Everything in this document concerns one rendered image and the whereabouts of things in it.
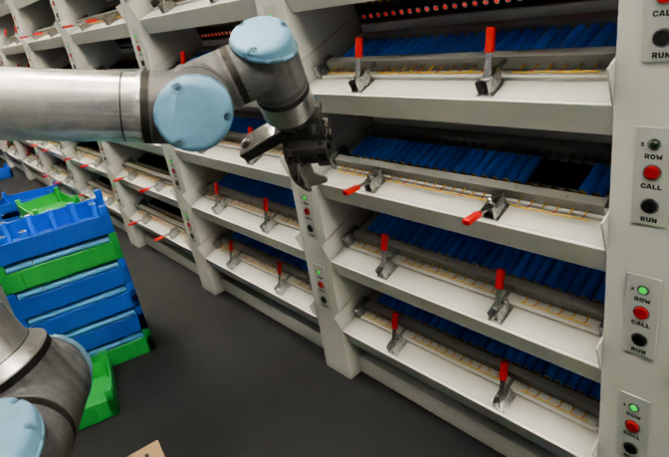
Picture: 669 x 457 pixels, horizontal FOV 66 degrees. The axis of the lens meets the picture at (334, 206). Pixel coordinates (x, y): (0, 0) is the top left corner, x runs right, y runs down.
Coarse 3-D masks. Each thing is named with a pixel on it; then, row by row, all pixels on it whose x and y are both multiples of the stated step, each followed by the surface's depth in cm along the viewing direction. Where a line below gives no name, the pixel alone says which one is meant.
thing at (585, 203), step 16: (336, 160) 111; (352, 160) 108; (368, 160) 105; (400, 176) 99; (416, 176) 96; (432, 176) 92; (448, 176) 90; (464, 176) 89; (448, 192) 90; (512, 192) 81; (528, 192) 79; (544, 192) 78; (560, 192) 76; (528, 208) 79; (576, 208) 75; (592, 208) 73
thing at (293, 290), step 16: (208, 240) 177; (224, 240) 176; (240, 240) 173; (256, 240) 169; (208, 256) 178; (224, 256) 174; (240, 256) 170; (256, 256) 162; (272, 256) 160; (288, 256) 155; (224, 272) 172; (240, 272) 163; (256, 272) 159; (272, 272) 156; (288, 272) 151; (304, 272) 146; (256, 288) 157; (272, 288) 150; (288, 288) 147; (304, 288) 144; (288, 304) 144; (304, 304) 140
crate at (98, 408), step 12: (108, 360) 147; (96, 372) 148; (108, 372) 148; (96, 384) 146; (108, 384) 145; (96, 396) 141; (108, 396) 131; (96, 408) 131; (108, 408) 132; (84, 420) 130; (96, 420) 132
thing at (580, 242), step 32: (352, 128) 116; (480, 128) 96; (512, 128) 91; (576, 160) 84; (384, 192) 99; (416, 192) 95; (448, 224) 89; (480, 224) 83; (512, 224) 79; (544, 224) 76; (576, 224) 74; (576, 256) 73
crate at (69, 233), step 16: (96, 192) 155; (64, 208) 154; (80, 208) 156; (16, 224) 149; (48, 224) 153; (64, 224) 155; (80, 224) 139; (96, 224) 141; (16, 240) 148; (32, 240) 134; (48, 240) 136; (64, 240) 138; (80, 240) 140; (0, 256) 132; (16, 256) 134; (32, 256) 135
